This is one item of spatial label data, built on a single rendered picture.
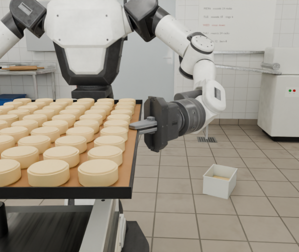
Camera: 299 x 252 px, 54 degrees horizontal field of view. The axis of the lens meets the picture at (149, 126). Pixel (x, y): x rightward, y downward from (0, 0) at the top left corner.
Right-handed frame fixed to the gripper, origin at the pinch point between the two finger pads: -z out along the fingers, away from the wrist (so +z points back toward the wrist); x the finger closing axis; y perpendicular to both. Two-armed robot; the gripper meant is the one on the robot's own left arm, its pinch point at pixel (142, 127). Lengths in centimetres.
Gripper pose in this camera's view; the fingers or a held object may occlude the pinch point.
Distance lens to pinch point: 63.0
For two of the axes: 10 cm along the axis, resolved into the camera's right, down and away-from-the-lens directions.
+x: 0.0, -9.7, -2.5
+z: 7.1, -1.8, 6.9
